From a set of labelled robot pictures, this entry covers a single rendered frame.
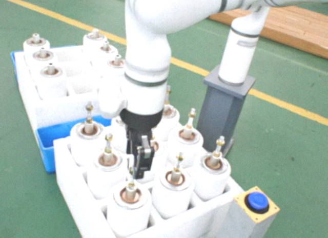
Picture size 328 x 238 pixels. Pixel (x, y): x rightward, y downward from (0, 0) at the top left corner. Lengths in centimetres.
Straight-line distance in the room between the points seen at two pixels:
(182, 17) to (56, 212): 72
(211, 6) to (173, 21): 6
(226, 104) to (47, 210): 65
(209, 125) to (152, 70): 70
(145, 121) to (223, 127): 64
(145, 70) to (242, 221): 38
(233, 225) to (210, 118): 51
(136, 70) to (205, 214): 46
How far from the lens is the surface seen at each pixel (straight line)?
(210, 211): 82
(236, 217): 70
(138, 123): 53
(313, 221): 119
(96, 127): 87
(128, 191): 69
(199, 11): 46
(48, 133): 111
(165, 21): 43
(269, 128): 148
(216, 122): 113
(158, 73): 48
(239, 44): 101
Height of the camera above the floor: 81
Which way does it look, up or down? 36 degrees down
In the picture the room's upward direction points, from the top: 11 degrees clockwise
